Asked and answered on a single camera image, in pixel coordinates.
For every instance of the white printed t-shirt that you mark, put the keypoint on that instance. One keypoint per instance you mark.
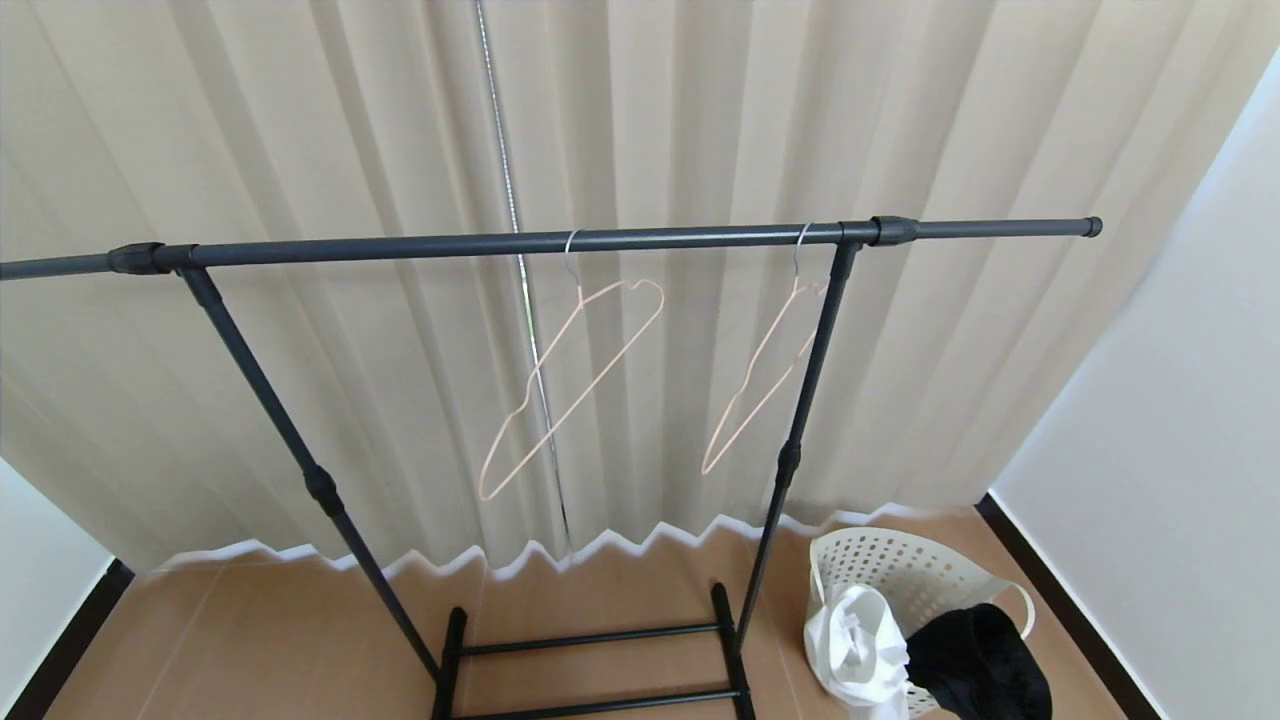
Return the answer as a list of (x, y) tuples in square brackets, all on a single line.
[(860, 650)]

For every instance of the pink clothes hanger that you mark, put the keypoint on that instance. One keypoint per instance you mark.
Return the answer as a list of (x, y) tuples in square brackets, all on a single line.
[(750, 376), (600, 377)]

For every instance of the white laundry basket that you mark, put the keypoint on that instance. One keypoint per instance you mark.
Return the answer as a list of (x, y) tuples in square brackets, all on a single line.
[(900, 570)]

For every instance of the black garment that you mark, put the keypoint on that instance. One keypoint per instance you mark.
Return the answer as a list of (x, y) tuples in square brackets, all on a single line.
[(980, 660)]

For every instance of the black clothes rack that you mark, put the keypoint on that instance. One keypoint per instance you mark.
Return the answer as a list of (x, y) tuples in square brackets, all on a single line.
[(400, 245)]

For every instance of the beige curtain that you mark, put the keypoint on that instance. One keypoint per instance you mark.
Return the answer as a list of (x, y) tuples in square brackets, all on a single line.
[(900, 120)]

